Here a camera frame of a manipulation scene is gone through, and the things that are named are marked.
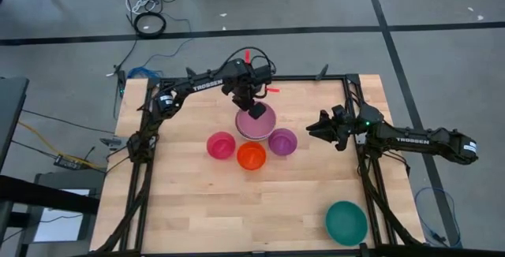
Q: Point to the red tape strip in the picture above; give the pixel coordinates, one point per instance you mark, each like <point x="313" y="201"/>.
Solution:
<point x="248" y="56"/>
<point x="273" y="90"/>

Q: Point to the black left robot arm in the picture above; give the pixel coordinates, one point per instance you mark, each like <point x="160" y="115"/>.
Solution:
<point x="205" y="83"/>

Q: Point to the small black electronics box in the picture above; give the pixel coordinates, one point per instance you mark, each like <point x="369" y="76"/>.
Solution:
<point x="67" y="162"/>

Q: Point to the large pink bowl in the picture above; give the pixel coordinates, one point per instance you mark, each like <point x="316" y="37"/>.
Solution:
<point x="264" y="127"/>

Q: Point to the small purple bowl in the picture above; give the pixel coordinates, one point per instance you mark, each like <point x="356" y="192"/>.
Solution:
<point x="283" y="142"/>

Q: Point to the small orange bowl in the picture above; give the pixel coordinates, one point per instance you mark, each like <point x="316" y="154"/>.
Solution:
<point x="251" y="155"/>

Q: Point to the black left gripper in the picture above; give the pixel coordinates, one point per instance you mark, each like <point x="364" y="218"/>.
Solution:
<point x="240" y="85"/>

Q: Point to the white-screen monitor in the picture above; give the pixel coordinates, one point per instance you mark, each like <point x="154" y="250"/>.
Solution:
<point x="59" y="225"/>

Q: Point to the black metal table frame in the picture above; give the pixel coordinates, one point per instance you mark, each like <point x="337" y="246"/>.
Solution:
<point x="300" y="78"/>

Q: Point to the black beam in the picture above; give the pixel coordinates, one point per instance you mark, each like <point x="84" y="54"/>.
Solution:
<point x="47" y="196"/>

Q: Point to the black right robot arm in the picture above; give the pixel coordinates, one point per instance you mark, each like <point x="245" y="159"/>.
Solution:
<point x="414" y="140"/>

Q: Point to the grey desk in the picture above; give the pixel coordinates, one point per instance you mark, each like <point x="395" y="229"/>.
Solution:
<point x="10" y="119"/>

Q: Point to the small pink bowl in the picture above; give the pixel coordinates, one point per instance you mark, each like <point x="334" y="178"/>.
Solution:
<point x="221" y="145"/>

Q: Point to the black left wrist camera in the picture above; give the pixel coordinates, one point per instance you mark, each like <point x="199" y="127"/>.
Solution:
<point x="263" y="75"/>

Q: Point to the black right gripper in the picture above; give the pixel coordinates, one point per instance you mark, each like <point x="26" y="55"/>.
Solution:
<point x="343" y="127"/>

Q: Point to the large green bowl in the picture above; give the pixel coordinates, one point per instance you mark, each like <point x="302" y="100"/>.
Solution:
<point x="346" y="223"/>

